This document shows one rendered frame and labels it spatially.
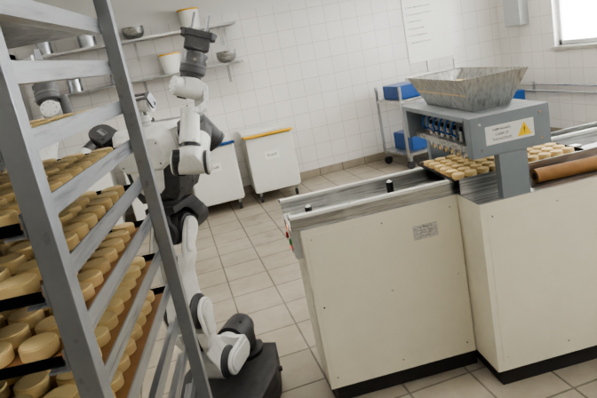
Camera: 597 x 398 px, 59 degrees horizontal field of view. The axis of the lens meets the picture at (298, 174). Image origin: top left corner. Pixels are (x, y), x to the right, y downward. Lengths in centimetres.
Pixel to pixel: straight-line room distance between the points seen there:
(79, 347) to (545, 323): 209
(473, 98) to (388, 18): 471
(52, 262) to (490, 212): 179
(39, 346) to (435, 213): 182
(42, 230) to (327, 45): 600
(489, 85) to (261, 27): 443
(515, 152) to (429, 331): 88
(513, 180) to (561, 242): 35
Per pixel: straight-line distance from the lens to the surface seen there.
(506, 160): 221
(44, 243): 71
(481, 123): 213
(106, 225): 99
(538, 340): 256
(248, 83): 634
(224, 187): 575
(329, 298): 232
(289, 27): 646
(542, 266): 243
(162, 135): 204
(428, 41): 707
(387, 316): 243
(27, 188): 69
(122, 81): 127
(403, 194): 228
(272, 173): 581
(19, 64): 81
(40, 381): 93
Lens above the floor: 155
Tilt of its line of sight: 13 degrees down
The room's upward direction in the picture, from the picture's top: 11 degrees counter-clockwise
